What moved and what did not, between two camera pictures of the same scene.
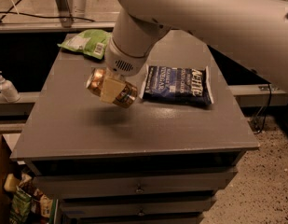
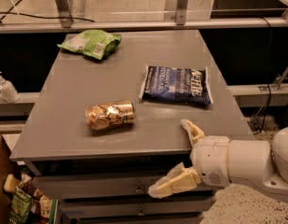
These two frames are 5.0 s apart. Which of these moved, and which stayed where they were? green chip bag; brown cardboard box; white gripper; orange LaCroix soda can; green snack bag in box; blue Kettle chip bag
Moved: white gripper; orange LaCroix soda can
Stayed: blue Kettle chip bag; green snack bag in box; brown cardboard box; green chip bag
